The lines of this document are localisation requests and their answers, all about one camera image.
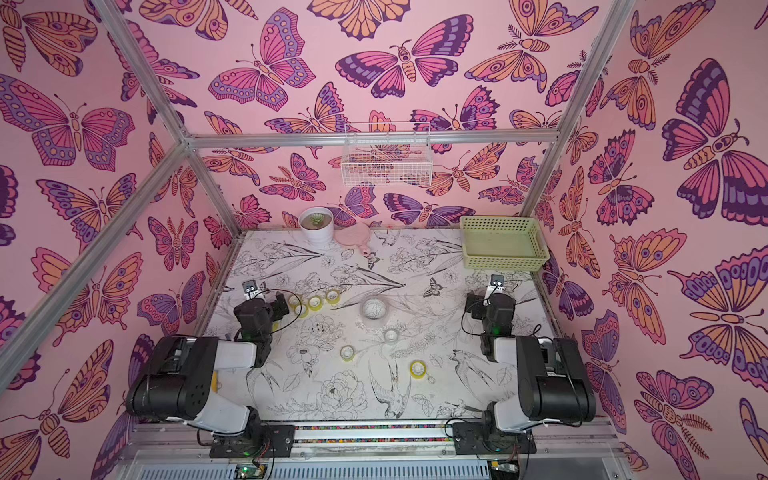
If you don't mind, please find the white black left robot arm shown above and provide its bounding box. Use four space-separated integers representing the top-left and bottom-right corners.
125 290 289 438

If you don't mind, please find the white pot with plant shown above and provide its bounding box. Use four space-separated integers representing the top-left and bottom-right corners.
299 207 334 247

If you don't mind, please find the large clear tape roll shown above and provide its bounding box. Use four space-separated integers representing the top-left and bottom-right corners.
360 297 389 321

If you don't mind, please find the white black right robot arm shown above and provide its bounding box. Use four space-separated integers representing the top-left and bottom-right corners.
464 291 597 439

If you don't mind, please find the yellow tape roll front right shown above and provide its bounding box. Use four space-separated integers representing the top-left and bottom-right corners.
409 360 427 379

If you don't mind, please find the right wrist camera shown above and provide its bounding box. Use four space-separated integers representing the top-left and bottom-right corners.
485 274 505 297

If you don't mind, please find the yellow tape roll cluster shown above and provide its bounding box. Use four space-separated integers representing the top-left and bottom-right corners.
307 295 324 311
286 294 302 309
325 289 341 305

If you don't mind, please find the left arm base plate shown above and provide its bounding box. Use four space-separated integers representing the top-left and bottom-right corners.
209 423 296 459

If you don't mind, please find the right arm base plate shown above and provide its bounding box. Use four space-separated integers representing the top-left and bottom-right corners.
446 420 537 456

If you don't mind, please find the white wire wall basket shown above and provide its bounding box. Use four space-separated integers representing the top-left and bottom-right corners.
338 123 434 188

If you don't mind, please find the pale green perforated storage basket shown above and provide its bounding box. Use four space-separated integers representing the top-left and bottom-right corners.
460 216 551 272

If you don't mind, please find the aluminium front rail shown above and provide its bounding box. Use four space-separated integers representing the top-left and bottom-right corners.
112 419 634 479

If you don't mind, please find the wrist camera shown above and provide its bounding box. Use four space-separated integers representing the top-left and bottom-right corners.
485 274 505 297
242 280 263 300

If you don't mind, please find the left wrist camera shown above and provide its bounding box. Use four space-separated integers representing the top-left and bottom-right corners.
242 280 263 300

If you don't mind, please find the yellow tape roll far left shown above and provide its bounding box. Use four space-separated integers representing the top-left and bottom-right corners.
295 304 310 319

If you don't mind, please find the small clear tape roll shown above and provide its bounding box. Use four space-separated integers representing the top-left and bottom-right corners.
384 328 399 344

